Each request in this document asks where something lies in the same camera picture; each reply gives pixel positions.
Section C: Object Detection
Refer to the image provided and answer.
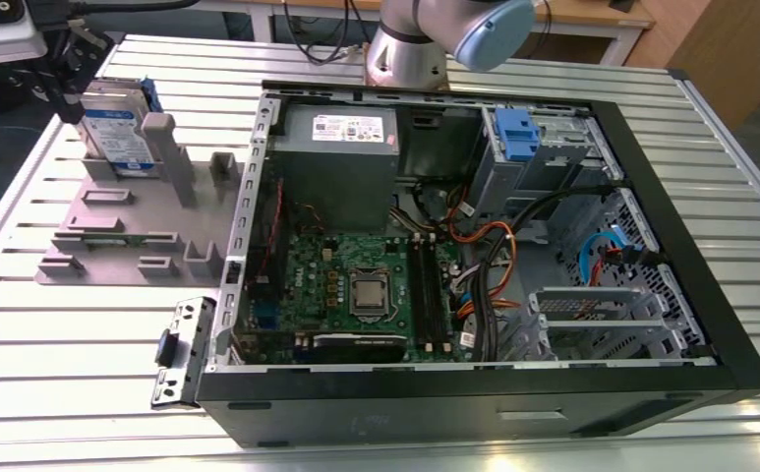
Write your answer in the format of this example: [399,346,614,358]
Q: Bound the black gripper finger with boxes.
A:
[70,24,115,75]
[50,61,86,124]

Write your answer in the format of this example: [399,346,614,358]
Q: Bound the hard disk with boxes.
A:
[74,76,162,178]

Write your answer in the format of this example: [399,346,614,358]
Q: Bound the metal disk bay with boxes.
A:
[526,287,709,363]

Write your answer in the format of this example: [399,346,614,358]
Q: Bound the grey parts rack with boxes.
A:
[35,111,247,287]

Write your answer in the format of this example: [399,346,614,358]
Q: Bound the green RAM stick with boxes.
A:
[80,234,151,249]

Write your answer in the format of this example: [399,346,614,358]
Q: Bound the grey power supply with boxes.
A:
[266,101,401,236]

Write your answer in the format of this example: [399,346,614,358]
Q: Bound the green motherboard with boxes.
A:
[234,230,479,365]

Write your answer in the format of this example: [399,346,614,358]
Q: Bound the CPU socket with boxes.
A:
[345,266,399,326]

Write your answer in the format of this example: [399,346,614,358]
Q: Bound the silver CPU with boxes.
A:
[353,279,387,309]

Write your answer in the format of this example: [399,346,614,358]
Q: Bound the blue plastic drive latch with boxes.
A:
[494,108,542,162]

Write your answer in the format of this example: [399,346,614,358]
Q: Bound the black graphics card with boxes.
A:
[291,331,409,366]

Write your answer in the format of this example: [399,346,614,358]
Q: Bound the black RAM slot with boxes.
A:
[425,234,454,353]
[407,234,437,353]

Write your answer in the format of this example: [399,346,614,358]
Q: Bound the metal optical drive cage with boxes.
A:
[467,105,621,232]

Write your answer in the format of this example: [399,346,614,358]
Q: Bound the wooden desk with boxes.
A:
[533,0,657,65]

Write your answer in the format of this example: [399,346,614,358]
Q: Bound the black PC case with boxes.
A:
[192,78,760,449]

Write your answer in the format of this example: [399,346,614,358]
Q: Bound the brown cabinet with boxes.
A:
[625,0,760,130]

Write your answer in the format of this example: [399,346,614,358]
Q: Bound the white metal desk frame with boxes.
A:
[220,0,385,44]

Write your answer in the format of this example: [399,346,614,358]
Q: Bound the thin red wire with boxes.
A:
[255,176,287,286]

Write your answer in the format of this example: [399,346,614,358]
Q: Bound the metal slot retention bracket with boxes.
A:
[148,295,218,410]

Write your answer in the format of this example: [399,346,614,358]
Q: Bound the yellow and black wires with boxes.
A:
[389,206,437,236]

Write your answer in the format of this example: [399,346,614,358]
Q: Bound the orange and red wire bundle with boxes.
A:
[447,186,525,321]

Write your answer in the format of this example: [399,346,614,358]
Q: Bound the thick black cable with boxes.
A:
[467,184,624,363]

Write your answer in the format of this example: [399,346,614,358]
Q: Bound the blue data wire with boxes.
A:
[576,223,630,286]

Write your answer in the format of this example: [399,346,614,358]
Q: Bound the black power wire connector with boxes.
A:
[605,248,666,270]

